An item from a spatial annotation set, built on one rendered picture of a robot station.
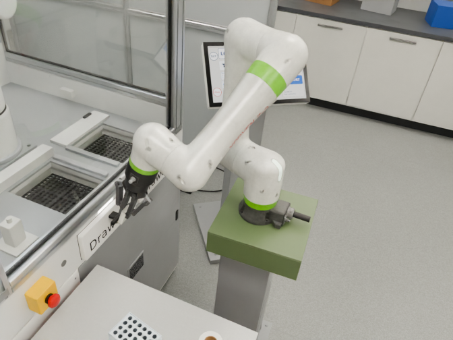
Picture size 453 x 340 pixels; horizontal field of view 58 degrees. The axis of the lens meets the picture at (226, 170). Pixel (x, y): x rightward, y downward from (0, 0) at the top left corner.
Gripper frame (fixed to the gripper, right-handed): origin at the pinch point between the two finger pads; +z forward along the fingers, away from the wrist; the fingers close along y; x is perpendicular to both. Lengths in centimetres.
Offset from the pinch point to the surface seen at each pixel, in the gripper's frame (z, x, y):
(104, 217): 2.1, -3.5, -4.8
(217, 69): -14, 88, -12
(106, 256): 22.0, -3.0, 0.5
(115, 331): 7.1, -29.5, 19.6
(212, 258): 82, 69, 37
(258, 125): 10, 103, 18
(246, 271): 14, 20, 47
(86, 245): 5.7, -13.1, -3.5
